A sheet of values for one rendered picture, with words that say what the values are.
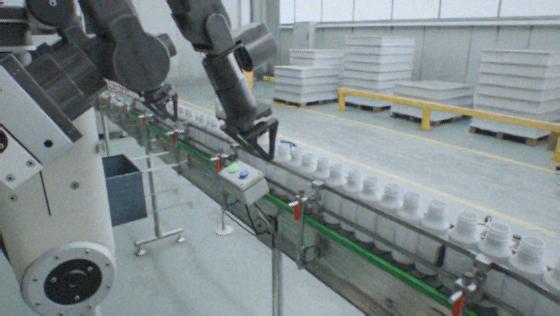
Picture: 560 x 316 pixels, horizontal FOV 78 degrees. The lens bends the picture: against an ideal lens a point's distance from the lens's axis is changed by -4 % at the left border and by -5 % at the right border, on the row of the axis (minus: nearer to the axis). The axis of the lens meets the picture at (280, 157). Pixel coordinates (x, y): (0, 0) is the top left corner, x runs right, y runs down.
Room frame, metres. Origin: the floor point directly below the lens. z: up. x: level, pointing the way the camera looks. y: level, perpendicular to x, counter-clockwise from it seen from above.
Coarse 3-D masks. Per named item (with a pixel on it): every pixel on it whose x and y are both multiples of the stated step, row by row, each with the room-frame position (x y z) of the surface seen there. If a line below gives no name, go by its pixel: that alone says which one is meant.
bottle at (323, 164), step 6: (318, 162) 0.96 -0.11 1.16; (324, 162) 0.95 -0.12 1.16; (318, 168) 0.95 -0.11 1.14; (324, 168) 0.95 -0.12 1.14; (312, 174) 0.96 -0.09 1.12; (318, 174) 0.95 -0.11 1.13; (324, 174) 0.94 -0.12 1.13; (324, 180) 0.94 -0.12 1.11; (312, 192) 0.96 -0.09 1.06; (318, 192) 0.94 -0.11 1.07; (324, 192) 0.94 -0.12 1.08; (324, 198) 0.94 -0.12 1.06
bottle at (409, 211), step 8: (408, 192) 0.74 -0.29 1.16; (416, 192) 0.73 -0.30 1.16; (408, 200) 0.71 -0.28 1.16; (416, 200) 0.70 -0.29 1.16; (400, 208) 0.73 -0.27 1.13; (408, 208) 0.71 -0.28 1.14; (416, 208) 0.71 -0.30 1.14; (400, 216) 0.71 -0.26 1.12; (408, 216) 0.70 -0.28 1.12; (416, 216) 0.70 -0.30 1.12; (416, 224) 0.69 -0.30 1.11; (400, 232) 0.70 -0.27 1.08; (408, 232) 0.70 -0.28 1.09; (416, 232) 0.70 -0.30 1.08; (400, 240) 0.70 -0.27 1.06; (408, 240) 0.69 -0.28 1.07; (416, 240) 0.70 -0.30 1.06; (408, 248) 0.69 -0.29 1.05; (392, 256) 0.72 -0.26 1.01; (400, 256) 0.70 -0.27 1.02
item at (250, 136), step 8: (272, 120) 0.61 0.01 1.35; (232, 128) 0.61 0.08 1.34; (240, 128) 0.59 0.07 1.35; (256, 128) 0.59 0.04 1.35; (264, 128) 0.59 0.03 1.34; (272, 128) 0.60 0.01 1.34; (240, 136) 0.59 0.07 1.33; (248, 136) 0.57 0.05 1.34; (256, 136) 0.58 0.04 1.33; (272, 136) 0.61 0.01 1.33; (248, 144) 0.59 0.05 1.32; (256, 144) 0.59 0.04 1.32; (272, 144) 0.62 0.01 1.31; (264, 152) 0.61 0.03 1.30; (272, 152) 0.62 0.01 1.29
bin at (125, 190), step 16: (112, 160) 1.65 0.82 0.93; (128, 160) 1.60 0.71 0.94; (112, 176) 1.64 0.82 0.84; (128, 176) 1.40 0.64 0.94; (112, 192) 1.36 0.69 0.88; (128, 192) 1.40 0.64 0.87; (160, 192) 1.72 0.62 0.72; (176, 192) 1.77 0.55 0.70; (112, 208) 1.35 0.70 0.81; (128, 208) 1.39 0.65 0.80; (144, 208) 1.43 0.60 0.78; (192, 208) 1.61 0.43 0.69; (112, 224) 1.35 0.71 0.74
